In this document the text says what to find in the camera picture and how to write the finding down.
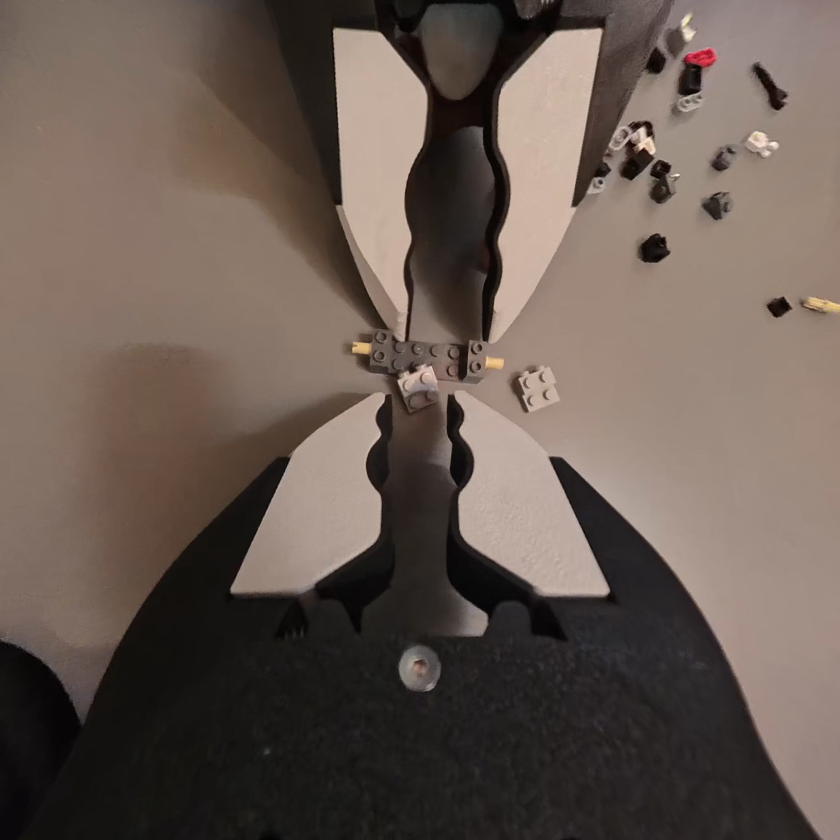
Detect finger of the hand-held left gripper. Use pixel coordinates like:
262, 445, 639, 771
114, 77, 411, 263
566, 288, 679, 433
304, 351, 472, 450
333, 28, 434, 332
482, 26, 605, 343

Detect scattered small toy bricks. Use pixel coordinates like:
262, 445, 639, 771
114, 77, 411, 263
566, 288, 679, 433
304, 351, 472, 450
587, 10, 840, 319

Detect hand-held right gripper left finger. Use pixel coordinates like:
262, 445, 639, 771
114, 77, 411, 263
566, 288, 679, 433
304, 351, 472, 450
231, 392, 395, 634

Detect black mesh wrist rest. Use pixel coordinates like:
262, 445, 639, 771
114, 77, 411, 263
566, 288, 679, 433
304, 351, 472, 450
0, 640, 83, 840

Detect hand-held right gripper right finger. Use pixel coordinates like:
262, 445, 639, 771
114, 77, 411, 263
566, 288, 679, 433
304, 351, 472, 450
446, 392, 611, 634

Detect dark grey brick assembly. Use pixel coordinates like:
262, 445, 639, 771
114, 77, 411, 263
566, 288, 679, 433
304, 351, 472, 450
369, 330, 488, 383

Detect grey desk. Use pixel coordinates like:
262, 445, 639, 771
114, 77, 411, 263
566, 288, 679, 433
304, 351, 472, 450
0, 0, 840, 840

